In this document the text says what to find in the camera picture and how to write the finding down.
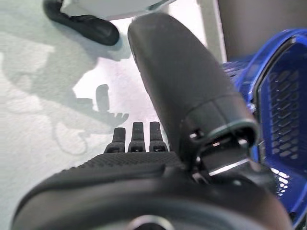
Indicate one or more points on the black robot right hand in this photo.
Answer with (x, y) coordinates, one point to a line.
(180, 72)

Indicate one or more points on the blue plastic shopping basket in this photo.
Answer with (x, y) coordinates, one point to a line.
(283, 95)

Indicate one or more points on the silver robot right leg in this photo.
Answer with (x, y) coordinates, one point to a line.
(91, 26)

